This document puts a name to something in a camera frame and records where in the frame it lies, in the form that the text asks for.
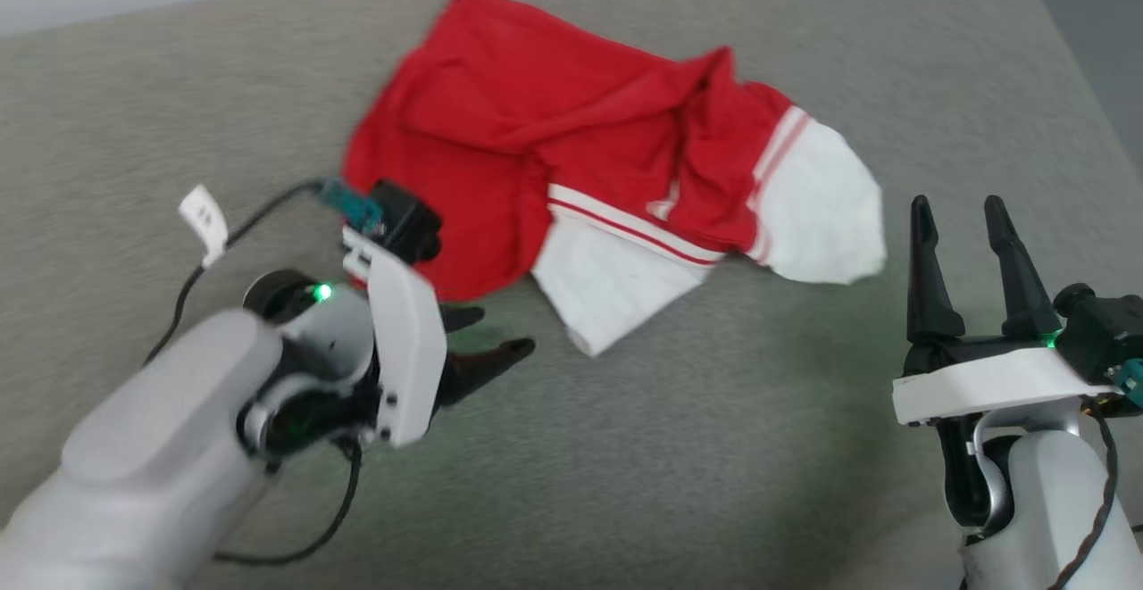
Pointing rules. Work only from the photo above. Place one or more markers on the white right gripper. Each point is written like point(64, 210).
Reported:
point(982, 385)

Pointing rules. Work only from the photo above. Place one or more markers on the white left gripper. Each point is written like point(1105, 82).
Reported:
point(406, 349)

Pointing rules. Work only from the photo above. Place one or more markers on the red and white garment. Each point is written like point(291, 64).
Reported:
point(536, 108)

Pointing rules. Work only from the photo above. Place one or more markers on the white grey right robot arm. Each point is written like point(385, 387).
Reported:
point(1054, 501)

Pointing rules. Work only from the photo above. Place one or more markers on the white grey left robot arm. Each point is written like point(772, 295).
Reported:
point(134, 438)

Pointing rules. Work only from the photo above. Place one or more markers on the grey fabric sofa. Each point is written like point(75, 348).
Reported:
point(714, 483)

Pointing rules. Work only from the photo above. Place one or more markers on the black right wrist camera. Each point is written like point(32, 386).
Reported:
point(1103, 327)

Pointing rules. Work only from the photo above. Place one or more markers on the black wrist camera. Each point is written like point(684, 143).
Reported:
point(406, 220)
point(1103, 327)

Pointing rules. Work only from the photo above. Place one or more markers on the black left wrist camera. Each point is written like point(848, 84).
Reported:
point(406, 220)

